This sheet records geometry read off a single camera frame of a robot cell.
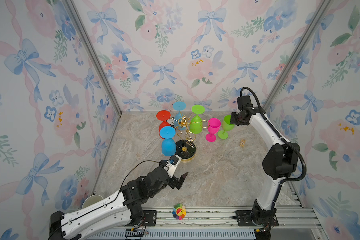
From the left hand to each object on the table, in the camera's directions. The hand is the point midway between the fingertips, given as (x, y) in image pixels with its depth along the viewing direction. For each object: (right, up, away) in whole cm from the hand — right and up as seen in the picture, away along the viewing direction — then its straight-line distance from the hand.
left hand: (180, 166), depth 71 cm
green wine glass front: (+28, +19, +20) cm, 39 cm away
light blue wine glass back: (0, +21, +6) cm, 22 cm away
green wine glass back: (+9, +21, +13) cm, 26 cm away
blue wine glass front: (-6, +10, +5) cm, 12 cm away
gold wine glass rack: (+3, +4, +26) cm, 26 cm away
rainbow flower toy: (-1, -24, +4) cm, 24 cm away
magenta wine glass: (+21, +20, +22) cm, 36 cm away
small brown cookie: (+42, +8, +30) cm, 52 cm away
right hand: (+34, +24, +22) cm, 47 cm away
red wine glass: (-8, +25, +7) cm, 27 cm away
